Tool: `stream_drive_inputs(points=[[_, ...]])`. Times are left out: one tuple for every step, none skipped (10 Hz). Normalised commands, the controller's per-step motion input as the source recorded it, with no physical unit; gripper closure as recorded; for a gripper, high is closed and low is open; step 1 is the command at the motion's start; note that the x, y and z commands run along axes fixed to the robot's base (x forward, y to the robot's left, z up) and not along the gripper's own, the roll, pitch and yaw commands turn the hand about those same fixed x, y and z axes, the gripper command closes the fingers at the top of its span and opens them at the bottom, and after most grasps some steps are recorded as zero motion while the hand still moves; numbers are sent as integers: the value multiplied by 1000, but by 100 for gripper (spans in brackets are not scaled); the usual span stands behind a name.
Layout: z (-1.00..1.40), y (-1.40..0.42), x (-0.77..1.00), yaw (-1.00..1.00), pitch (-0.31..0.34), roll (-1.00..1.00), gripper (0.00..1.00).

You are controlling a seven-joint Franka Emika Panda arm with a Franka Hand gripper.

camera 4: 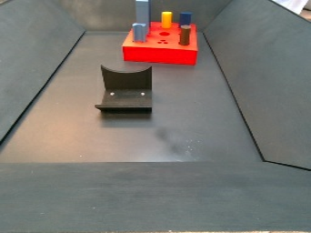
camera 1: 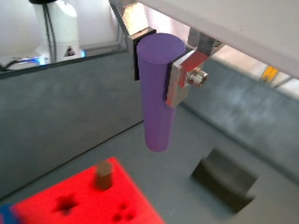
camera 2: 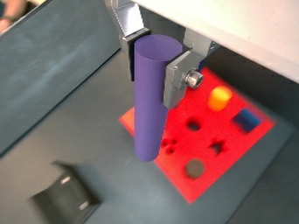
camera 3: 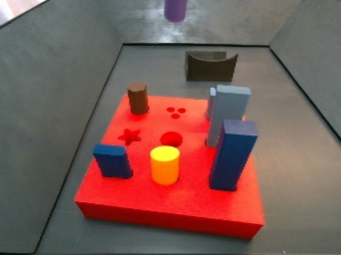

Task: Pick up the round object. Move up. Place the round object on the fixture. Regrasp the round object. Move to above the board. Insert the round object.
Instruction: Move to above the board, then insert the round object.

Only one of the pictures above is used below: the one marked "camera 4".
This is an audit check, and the small light blue peg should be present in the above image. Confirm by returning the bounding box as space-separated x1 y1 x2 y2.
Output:
132 23 147 43

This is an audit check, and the dark blue tall block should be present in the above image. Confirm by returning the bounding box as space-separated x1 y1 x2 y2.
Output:
179 12 192 26

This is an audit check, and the yellow orange cylinder peg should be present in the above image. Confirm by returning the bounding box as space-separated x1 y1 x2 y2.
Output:
162 11 172 29

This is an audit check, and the light blue tall block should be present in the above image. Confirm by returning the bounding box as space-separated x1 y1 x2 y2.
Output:
135 0 151 25

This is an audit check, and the red foam shape board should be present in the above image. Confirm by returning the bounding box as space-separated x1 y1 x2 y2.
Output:
123 22 198 66

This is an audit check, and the black curved cradle stand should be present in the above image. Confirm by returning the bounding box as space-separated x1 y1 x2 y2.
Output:
95 66 152 112

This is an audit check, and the brown hexagonal peg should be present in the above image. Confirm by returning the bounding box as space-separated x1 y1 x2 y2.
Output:
180 25 191 46

